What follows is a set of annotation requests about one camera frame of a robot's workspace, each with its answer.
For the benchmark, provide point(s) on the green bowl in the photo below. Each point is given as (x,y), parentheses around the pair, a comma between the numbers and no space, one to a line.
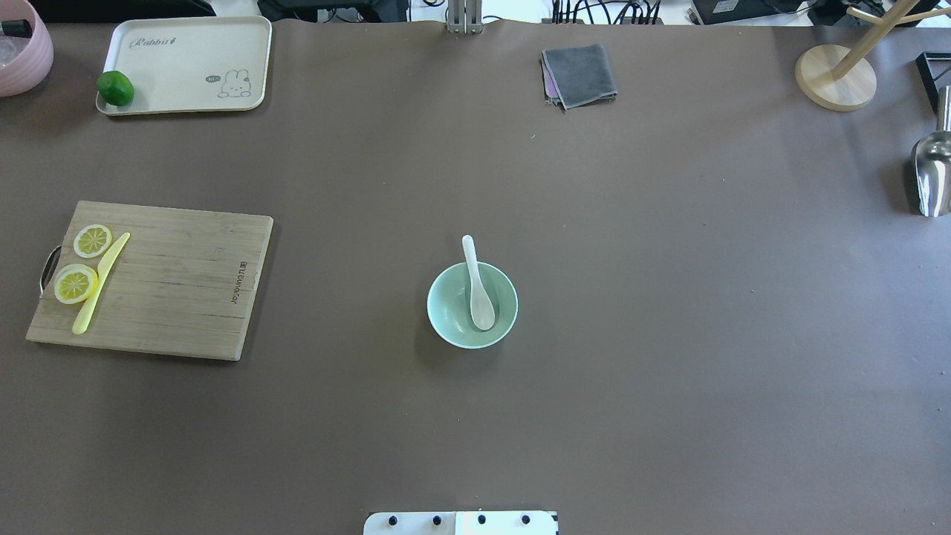
(448,306)

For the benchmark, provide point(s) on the cream rabbit tray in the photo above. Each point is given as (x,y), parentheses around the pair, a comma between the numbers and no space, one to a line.
(190,64)

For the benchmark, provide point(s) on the bamboo cutting board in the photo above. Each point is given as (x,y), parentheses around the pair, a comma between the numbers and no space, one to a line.
(185,284)

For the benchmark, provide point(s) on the single lemon slice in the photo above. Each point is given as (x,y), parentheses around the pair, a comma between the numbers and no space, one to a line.
(92,241)

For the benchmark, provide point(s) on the front stacked lemon slice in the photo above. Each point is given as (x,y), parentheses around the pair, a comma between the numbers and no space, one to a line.
(75,283)

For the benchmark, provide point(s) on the wooden stand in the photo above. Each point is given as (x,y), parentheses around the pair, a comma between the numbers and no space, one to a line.
(840,78)

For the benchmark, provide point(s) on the white ceramic spoon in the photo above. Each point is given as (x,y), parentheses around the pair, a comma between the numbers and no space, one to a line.
(482,311)

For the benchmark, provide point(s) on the pink ribbed bowl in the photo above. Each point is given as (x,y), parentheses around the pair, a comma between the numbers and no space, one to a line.
(31,65)

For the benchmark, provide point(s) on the aluminium frame post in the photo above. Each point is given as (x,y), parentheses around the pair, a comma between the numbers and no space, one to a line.
(464,16)

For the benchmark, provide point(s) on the green lime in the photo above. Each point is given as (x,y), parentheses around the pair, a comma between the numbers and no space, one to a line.
(115,88)

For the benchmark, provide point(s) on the metal scoop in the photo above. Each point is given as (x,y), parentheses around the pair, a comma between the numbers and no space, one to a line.
(931,158)

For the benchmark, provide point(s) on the grey folded cloth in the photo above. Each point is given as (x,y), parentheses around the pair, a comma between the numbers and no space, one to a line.
(577,76)

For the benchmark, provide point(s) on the yellow plastic knife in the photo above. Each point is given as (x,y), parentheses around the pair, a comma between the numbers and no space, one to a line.
(106,263)

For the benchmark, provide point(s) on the white control box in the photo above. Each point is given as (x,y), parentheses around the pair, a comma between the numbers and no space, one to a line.
(516,521)

